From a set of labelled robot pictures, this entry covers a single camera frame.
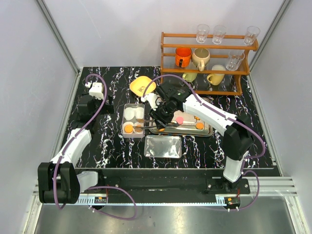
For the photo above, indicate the clear glass left top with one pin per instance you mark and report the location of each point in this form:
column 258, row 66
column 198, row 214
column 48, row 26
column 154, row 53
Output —
column 202, row 33

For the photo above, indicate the clear glass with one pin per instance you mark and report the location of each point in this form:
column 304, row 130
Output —
column 202, row 33
column 218, row 34
column 251, row 35

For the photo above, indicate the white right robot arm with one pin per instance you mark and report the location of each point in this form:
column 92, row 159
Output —
column 166, row 99

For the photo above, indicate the clear glass middle top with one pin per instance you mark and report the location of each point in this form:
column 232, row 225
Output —
column 218, row 34

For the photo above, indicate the pink sandwich cookie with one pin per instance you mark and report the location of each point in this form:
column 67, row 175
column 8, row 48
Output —
column 179, row 120

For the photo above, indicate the white cookie box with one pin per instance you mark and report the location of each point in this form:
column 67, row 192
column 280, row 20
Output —
column 131, row 112

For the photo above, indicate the orange sandwich cookie top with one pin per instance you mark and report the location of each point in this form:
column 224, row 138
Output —
column 128, row 128

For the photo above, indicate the orange mug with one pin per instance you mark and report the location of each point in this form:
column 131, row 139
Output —
column 183, row 56

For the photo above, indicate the green mug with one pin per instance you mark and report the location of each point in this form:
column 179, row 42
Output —
column 189, row 77

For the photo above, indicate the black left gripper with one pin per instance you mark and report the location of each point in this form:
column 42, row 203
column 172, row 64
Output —
column 109, row 108

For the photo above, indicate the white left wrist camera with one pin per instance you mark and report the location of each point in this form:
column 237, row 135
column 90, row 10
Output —
column 95, row 89

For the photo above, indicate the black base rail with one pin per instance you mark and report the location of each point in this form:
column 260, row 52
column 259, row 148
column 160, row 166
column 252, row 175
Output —
column 164, row 186

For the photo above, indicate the clear glass right top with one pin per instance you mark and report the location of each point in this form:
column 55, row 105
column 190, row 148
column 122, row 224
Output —
column 251, row 35

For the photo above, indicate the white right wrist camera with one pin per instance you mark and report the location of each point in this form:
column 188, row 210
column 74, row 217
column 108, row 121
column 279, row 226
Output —
column 151, row 98

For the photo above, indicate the metal tongs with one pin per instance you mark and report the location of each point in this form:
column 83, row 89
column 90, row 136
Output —
column 154, row 124

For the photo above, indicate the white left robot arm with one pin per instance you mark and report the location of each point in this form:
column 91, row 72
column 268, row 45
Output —
column 58, row 178

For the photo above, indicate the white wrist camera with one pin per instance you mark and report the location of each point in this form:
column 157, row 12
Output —
column 151, row 98
column 95, row 89

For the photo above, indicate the yellow mug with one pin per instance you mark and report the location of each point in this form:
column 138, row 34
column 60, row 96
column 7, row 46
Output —
column 214, row 78

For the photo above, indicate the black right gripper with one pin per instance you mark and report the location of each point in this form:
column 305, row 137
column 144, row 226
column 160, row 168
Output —
column 161, row 122

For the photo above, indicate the large steel baking tray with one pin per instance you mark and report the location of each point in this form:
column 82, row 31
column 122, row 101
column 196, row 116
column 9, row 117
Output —
column 187, row 128

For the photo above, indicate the wooden cup rack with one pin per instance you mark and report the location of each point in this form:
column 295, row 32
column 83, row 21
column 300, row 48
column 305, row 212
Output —
column 231, row 84

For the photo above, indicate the yellow square plate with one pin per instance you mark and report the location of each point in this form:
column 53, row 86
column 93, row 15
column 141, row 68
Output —
column 139, row 85

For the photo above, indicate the beige mug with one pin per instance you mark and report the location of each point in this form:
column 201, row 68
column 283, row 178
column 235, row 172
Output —
column 200, row 58

